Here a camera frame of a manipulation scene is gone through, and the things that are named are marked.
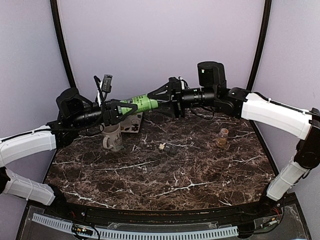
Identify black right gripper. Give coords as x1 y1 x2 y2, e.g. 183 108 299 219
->
147 79 217 119

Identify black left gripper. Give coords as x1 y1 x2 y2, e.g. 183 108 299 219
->
70 98 138 129

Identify green pill bottle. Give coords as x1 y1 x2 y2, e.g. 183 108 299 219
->
120 94 159 115

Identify grey weekly pill organizer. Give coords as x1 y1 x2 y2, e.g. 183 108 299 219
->
160 142 177 154

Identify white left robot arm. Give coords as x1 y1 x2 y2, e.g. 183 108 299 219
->
0 87 138 218

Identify beige pills in organizer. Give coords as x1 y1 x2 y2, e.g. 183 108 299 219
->
159 143 166 151

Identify square floral ceramic plate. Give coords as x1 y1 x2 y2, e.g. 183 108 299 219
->
120 112 143 133

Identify beige ceramic mug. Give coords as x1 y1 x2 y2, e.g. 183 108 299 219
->
100 123 123 152

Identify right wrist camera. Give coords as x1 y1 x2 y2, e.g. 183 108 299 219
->
177 76 190 90

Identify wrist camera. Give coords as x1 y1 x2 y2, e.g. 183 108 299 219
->
177 76 190 90
93 74 113 105

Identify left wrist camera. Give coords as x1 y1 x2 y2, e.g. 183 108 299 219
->
93 74 113 105

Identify black corner frame post right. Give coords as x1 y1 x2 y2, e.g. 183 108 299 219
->
246 0 272 91

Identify black corner frame post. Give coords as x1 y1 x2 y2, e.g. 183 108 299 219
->
246 0 272 91
49 0 76 88

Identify black corner frame post left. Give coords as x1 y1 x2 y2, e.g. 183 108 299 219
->
49 0 76 88

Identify white slotted cable duct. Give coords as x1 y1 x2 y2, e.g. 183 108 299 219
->
31 213 239 240

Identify black front rail base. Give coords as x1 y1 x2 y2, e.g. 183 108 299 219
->
47 184 288 231

